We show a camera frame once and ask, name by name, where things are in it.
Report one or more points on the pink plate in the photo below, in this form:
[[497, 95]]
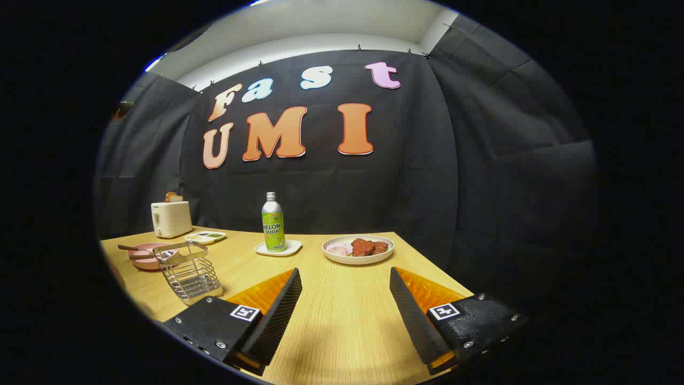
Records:
[[143, 261]]

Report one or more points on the white square coaster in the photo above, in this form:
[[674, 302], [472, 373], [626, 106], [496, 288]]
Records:
[[293, 247]]

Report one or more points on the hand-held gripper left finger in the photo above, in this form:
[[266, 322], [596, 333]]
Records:
[[280, 315]]

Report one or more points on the white divided dish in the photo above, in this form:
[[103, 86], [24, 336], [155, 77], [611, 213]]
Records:
[[206, 237]]

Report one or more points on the pink onion slices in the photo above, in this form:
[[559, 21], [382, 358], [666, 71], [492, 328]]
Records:
[[338, 248]]

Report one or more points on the white toaster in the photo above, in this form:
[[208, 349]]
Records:
[[172, 219]]

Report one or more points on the red-brown meat pieces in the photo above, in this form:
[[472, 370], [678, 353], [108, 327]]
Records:
[[366, 247]]

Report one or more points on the white round food plate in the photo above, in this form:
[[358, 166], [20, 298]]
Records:
[[358, 259]]

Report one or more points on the toast bread slice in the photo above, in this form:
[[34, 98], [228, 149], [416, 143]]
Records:
[[173, 197]]

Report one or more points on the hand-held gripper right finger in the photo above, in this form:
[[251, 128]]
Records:
[[411, 315]]

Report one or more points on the green soda bottle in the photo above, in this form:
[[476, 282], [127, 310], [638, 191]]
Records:
[[273, 224]]

